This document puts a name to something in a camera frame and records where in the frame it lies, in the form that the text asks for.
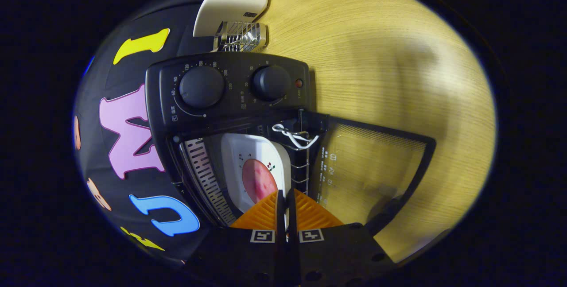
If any small black oven knob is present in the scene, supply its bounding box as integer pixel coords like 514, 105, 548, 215
252, 65, 292, 102

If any metal wire rack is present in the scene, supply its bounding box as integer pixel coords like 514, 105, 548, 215
213, 21, 268, 53

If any white pop-up toaster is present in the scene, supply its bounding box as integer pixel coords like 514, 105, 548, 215
193, 0, 269, 38

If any white wire hook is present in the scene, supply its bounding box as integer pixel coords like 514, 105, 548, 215
272, 123, 320, 149

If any black backdrop cloth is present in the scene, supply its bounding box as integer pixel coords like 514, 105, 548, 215
73, 0, 288, 268

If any pink meat slice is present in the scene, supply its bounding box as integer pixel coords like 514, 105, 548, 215
242, 159, 279, 204

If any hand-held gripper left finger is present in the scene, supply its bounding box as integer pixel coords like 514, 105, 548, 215
184, 190, 287, 287

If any white rectangular cherry-print plate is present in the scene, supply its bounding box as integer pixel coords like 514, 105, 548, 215
221, 133, 292, 215

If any large black oven knob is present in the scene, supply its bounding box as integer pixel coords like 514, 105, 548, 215
179, 66, 225, 109

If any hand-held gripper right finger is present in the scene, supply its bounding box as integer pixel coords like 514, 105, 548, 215
287, 188, 396, 287

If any black toaster oven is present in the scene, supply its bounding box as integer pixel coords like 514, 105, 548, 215
145, 52, 437, 239

